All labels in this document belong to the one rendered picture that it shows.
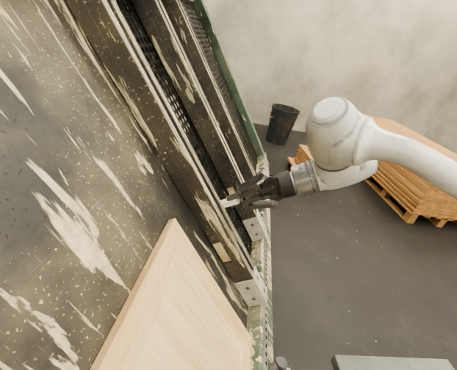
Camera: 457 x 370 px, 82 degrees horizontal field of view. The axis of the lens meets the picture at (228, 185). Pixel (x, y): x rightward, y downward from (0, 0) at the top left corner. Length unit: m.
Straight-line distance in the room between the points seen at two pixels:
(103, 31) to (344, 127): 0.52
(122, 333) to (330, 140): 0.49
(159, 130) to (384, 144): 0.48
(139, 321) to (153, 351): 0.06
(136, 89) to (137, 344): 0.50
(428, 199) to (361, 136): 3.53
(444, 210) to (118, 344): 4.17
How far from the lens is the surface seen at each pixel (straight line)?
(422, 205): 4.12
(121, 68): 0.66
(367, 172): 0.74
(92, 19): 0.68
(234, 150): 1.28
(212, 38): 1.92
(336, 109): 0.56
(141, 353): 0.50
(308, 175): 0.72
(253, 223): 1.16
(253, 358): 0.91
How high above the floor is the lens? 1.69
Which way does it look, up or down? 31 degrees down
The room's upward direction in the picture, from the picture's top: 14 degrees clockwise
